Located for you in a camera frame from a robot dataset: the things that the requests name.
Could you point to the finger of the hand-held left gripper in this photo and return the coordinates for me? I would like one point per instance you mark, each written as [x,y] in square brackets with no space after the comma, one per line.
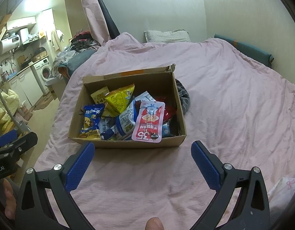
[7,137]
[25,143]

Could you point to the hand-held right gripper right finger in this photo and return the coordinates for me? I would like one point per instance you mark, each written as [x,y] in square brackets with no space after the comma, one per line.
[207,165]

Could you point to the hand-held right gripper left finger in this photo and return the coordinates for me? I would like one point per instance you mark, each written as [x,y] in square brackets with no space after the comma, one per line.
[79,167]

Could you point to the brown cardboard box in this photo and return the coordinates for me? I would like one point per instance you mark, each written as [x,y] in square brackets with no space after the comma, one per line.
[114,144]

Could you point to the navy snack packet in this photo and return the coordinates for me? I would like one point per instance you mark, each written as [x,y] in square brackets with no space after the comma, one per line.
[109,134]

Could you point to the blue cartoon snack packet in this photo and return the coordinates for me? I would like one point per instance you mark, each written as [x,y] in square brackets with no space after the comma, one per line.
[91,122]

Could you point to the silver printed snack packet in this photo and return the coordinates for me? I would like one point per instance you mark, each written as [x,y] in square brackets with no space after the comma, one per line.
[108,122]

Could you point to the light blue snack packet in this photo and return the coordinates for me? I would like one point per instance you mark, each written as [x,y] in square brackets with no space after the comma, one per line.
[166,129]

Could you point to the blue white snack packet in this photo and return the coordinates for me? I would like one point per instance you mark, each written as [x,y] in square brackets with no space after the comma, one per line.
[125,119]

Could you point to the red snack packet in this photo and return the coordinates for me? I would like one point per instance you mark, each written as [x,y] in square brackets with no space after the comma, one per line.
[167,107]

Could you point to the red pink snack pouch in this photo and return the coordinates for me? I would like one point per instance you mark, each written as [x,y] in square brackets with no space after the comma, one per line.
[148,122]

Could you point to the yellow snack packet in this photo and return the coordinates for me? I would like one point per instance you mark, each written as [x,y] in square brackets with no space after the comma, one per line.
[118,100]

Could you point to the person's left hand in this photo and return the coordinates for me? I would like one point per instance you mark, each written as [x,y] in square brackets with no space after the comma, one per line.
[9,198]

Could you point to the person's right hand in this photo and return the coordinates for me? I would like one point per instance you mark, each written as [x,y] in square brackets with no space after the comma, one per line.
[155,224]

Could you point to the pale yellow blanket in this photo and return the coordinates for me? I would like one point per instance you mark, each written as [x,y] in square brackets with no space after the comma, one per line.
[6,103]

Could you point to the brown floor mat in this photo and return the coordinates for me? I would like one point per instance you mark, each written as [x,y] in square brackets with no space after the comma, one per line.
[45,101]

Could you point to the white base cabinet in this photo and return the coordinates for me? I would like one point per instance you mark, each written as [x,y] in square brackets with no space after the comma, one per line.
[25,88]

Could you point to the white storage bin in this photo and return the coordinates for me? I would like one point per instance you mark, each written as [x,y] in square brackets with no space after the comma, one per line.
[54,88]

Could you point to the pink duvet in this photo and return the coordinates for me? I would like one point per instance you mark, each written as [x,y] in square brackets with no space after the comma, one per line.
[233,100]

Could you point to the dark grey checked cloth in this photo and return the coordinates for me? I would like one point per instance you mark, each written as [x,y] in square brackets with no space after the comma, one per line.
[184,98]

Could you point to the white washing machine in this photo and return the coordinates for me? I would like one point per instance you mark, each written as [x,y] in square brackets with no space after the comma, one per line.
[43,74]

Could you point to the white bow print cloth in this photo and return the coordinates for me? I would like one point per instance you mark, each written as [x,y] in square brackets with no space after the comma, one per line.
[283,191]

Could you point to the cardboard boxes on washer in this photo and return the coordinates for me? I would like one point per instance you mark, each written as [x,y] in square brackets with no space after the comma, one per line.
[39,55]

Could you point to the pale clothes pile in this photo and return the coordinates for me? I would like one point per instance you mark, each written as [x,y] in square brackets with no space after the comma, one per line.
[62,61]

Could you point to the white water heater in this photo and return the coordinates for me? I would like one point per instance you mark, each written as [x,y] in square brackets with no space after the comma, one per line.
[14,40]

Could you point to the blue jeans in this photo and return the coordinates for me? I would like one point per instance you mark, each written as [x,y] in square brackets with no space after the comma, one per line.
[78,61]

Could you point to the hanging cream towel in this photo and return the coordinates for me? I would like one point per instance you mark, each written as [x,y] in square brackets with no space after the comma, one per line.
[57,39]

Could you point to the dark clothes pile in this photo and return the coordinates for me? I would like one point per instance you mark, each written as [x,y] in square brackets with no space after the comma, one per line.
[84,40]

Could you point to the teal cushion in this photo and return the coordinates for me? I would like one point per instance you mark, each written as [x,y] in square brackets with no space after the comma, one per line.
[245,49]

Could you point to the grey pillow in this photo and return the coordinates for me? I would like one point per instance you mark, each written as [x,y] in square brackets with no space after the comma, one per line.
[166,36]

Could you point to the pink curtain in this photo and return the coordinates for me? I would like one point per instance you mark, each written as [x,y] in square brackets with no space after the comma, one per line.
[91,12]

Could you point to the black panel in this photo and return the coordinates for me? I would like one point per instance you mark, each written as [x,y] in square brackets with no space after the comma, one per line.
[106,16]

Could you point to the metal stair rail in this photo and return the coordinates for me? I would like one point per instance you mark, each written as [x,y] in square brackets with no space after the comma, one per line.
[11,115]

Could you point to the white wall cabinet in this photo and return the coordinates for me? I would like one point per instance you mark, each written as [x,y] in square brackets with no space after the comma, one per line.
[21,22]

